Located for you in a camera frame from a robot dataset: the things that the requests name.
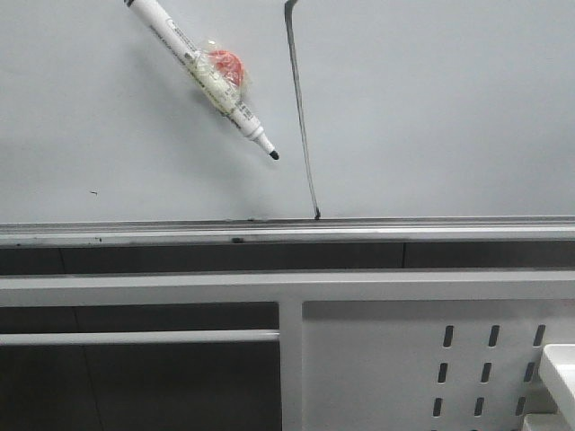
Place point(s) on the white pegboard stand frame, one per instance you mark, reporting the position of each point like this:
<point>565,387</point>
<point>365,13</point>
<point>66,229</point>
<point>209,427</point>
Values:
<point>376,351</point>

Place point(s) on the white whiteboard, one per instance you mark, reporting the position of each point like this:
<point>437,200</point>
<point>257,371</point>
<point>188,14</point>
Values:
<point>394,120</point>

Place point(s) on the white black-tip marker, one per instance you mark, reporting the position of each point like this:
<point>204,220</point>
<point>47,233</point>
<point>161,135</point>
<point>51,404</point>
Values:
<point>219,90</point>

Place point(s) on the red round magnet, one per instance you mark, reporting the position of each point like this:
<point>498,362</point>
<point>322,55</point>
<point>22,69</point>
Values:
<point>229,65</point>

